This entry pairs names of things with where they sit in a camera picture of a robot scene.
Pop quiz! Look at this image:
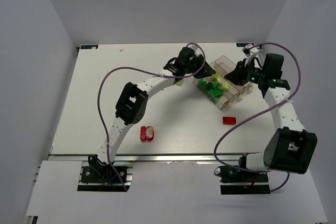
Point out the lime small lego brick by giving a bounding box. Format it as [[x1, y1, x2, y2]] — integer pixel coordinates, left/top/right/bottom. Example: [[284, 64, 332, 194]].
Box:
[[222, 81, 229, 90]]

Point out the green sloped lego brick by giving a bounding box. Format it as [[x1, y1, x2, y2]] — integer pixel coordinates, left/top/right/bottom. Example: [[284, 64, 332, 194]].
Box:
[[198, 79, 207, 86]]

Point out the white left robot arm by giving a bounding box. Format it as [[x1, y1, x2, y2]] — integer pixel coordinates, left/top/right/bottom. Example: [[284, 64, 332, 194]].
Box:
[[88, 43, 215, 169]]

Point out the lime 2x2 lego brick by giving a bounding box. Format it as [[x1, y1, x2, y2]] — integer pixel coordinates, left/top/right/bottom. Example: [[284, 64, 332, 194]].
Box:
[[175, 79, 183, 86]]

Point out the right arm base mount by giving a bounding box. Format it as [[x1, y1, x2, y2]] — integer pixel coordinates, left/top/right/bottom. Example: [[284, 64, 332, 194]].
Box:
[[214, 166, 270, 195]]

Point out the blue table label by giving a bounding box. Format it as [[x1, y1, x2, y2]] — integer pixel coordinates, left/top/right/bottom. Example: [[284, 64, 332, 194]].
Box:
[[80, 45, 98, 50], [236, 42, 254, 48]]

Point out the red flower lego block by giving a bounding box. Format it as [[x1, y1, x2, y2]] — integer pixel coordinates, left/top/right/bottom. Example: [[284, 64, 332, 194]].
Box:
[[140, 126, 154, 142]]

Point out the green long lego brick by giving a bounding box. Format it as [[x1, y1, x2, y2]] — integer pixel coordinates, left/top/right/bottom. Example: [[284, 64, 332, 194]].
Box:
[[204, 82, 224, 102]]

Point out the blue table label right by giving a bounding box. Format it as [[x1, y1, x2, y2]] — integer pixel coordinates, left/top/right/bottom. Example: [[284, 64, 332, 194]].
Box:
[[236, 42, 254, 48]]

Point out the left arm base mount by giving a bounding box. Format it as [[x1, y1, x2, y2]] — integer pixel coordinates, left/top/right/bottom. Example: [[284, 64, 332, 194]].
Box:
[[77, 162, 133, 193]]

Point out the red flat lego brick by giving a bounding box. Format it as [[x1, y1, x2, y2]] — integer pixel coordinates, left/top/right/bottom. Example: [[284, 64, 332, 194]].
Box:
[[223, 116, 237, 125]]

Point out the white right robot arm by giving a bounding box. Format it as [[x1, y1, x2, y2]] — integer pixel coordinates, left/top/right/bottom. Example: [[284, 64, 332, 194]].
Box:
[[225, 54, 317, 174]]

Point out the clear compartment organizer tray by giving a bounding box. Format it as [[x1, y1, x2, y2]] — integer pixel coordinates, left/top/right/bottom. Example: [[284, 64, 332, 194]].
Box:
[[193, 55, 253, 110]]

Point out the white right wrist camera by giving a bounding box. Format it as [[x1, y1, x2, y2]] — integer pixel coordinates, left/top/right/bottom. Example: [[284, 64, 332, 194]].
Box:
[[242, 44, 261, 65]]

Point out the blue table label left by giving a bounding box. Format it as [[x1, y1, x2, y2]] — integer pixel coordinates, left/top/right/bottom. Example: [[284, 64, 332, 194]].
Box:
[[80, 45, 98, 50]]

